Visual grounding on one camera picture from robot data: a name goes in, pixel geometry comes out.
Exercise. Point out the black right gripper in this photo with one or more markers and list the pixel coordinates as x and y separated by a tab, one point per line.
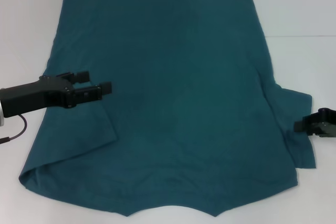
328	119

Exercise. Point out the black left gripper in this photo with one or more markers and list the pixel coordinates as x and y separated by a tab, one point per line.
34	95

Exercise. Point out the teal blue shirt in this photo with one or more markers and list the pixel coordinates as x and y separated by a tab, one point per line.
170	77

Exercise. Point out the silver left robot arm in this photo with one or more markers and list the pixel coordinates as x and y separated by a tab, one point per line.
1	116

